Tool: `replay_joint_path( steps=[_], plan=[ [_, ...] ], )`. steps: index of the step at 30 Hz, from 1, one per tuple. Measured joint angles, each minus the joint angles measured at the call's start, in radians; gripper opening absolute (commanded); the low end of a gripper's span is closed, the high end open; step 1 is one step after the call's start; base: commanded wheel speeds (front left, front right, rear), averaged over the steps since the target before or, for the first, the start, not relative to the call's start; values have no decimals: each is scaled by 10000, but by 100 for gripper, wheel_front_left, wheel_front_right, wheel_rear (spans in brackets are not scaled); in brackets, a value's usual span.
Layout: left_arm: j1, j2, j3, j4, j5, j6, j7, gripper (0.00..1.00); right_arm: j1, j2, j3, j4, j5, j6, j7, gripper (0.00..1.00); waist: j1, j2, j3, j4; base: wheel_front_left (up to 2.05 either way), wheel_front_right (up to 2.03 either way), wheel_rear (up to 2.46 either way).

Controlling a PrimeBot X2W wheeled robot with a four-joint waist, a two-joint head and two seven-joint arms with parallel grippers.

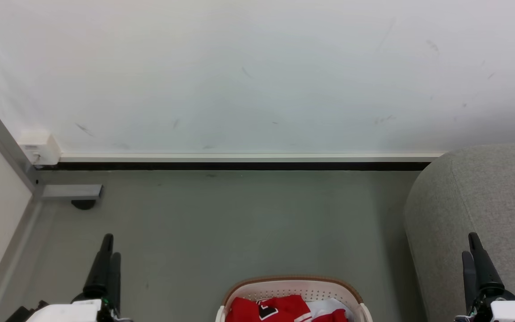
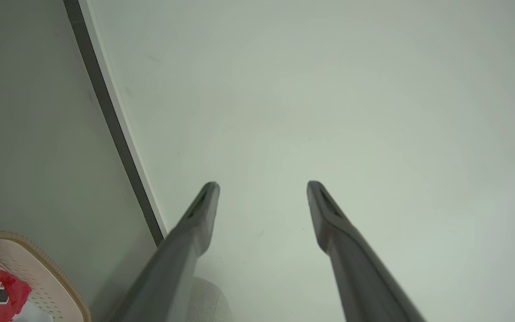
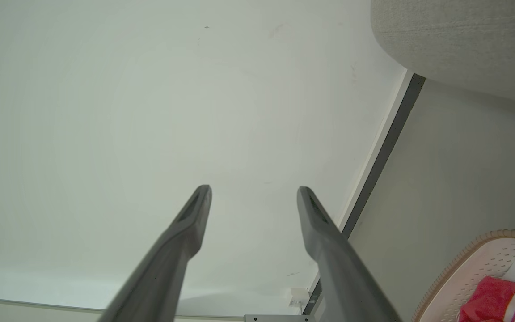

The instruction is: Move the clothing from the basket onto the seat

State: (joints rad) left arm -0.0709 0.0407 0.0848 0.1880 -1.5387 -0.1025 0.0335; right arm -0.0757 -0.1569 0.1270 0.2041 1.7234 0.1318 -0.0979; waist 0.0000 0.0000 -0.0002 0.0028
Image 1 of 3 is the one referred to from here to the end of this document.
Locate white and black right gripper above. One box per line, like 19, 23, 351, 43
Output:
454, 232, 515, 322

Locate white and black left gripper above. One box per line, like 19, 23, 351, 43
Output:
26, 233, 134, 322

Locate grey aluminium foot bar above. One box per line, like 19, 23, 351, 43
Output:
41, 184, 103, 200

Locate grey fabric sofa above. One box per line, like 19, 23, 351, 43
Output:
403, 143, 515, 322

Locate white perforated laundry basket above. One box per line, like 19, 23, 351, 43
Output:
215, 276, 373, 322

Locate red garment with black logo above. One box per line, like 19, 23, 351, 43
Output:
225, 294, 350, 322

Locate grey aluminium frame post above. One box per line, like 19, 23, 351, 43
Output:
0, 103, 43, 197

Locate white garment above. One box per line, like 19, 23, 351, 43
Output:
306, 298, 348, 322

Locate white wall junction box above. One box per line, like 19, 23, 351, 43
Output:
18, 131, 62, 167

